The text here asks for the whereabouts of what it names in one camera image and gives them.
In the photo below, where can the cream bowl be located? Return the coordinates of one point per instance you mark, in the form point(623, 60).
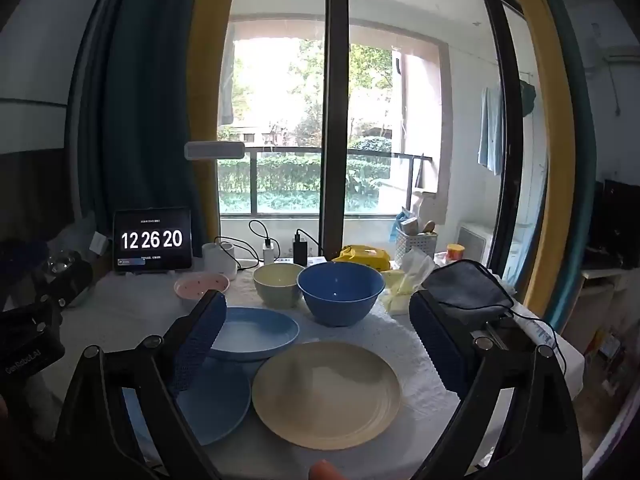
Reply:
point(277, 285)

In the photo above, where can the clear plastic bag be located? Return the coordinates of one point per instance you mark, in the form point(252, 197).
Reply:
point(417, 265)

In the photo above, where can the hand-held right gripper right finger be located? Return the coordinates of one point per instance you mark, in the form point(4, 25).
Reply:
point(440, 350)

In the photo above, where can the yellow curtain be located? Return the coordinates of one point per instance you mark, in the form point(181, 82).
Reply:
point(550, 160)
point(205, 85)

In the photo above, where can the blue bowl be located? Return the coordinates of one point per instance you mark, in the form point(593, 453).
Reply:
point(340, 300)

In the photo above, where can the cream round plate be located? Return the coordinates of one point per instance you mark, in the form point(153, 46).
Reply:
point(325, 395)

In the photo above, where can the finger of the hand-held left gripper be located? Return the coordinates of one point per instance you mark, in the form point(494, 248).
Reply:
point(75, 285)

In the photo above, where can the black charger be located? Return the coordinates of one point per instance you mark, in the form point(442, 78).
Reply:
point(300, 252)

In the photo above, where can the stacked pink and blue bowls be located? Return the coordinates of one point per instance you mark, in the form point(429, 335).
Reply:
point(60, 264)

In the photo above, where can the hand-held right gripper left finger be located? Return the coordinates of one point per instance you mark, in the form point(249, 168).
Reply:
point(200, 345)

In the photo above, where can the person's right hand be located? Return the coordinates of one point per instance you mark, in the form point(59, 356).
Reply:
point(326, 471)

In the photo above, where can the dark grey cloth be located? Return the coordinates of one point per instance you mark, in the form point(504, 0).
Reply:
point(465, 290)

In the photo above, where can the white charger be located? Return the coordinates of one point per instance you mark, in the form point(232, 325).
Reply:
point(268, 256)

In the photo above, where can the white power strip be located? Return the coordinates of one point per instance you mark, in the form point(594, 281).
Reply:
point(317, 262)

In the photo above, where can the teal curtain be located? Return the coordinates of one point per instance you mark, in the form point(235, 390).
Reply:
point(130, 110)
point(580, 135)

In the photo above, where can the small white box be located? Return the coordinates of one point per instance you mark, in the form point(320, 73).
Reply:
point(99, 244)

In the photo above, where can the black television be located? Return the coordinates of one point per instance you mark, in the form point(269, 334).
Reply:
point(617, 220)

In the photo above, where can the black sliding door frame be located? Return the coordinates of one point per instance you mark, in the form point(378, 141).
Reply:
point(335, 110)

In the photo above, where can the tablet with clock display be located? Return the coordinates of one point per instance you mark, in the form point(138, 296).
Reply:
point(152, 240)

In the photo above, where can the light blue oval plate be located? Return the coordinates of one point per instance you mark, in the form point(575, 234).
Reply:
point(255, 332)

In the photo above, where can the white woven basket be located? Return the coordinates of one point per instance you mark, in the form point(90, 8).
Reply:
point(415, 247)

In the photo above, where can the white textured tablecloth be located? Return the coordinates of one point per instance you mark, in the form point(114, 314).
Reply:
point(380, 340)

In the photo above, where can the pink dotted bowl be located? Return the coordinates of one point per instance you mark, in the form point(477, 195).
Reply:
point(200, 284)

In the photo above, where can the light blue hanging towel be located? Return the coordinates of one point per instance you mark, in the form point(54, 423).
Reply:
point(491, 130)

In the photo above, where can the orange lid jar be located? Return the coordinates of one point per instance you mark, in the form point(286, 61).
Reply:
point(456, 251)

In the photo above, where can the white air conditioner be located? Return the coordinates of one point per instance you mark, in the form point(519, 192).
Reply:
point(622, 55)

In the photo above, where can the black balcony railing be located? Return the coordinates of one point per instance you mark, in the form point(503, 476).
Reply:
point(300, 149)

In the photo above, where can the blue round plate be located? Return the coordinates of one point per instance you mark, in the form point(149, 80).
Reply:
point(215, 405)

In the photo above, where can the pale yellow tissue pack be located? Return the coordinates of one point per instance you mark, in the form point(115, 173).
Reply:
point(395, 290)

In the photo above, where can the blue packet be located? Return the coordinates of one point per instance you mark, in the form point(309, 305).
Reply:
point(402, 220)

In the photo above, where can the teal hanging garment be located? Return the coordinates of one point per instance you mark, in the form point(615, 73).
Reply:
point(527, 95)

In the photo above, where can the white appliance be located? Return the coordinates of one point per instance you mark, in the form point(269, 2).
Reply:
point(472, 242)

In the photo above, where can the wooden cabinet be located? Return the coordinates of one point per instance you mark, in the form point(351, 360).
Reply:
point(600, 305)

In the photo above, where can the yellow wipes pack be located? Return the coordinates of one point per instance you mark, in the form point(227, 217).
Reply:
point(362, 255)

